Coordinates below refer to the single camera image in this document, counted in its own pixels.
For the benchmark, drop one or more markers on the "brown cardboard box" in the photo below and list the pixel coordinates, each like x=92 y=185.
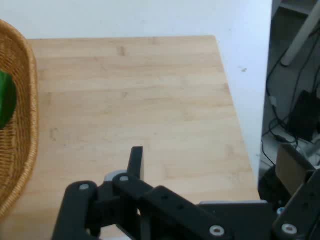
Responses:
x=290 y=167

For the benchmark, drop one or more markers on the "green pepper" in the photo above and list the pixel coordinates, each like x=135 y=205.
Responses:
x=6 y=100

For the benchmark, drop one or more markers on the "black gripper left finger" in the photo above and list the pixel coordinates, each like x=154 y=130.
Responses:
x=130 y=200

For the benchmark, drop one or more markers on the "white slanted desk leg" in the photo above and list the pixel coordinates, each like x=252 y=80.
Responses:
x=298 y=37

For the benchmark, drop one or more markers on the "black box device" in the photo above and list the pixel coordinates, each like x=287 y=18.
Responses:
x=303 y=115

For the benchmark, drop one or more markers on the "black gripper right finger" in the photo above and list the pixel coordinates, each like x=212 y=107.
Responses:
x=302 y=215

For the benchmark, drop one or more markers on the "woven wicker basket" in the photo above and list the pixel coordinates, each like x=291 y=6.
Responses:
x=23 y=130

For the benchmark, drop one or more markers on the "wooden cutting board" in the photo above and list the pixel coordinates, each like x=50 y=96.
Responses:
x=150 y=100

